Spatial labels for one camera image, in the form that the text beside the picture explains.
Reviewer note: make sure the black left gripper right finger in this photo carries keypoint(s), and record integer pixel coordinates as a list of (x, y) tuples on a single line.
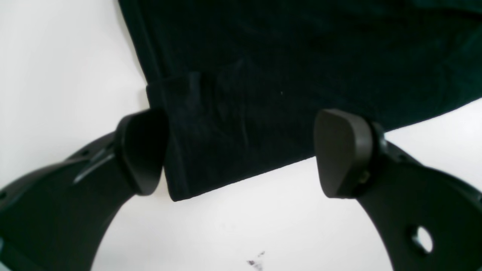
[(428, 220)]

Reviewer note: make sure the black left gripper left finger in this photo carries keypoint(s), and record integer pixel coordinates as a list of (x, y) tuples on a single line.
[(54, 218)]

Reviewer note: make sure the black T-shirt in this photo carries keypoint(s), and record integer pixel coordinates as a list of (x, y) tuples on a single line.
[(242, 80)]

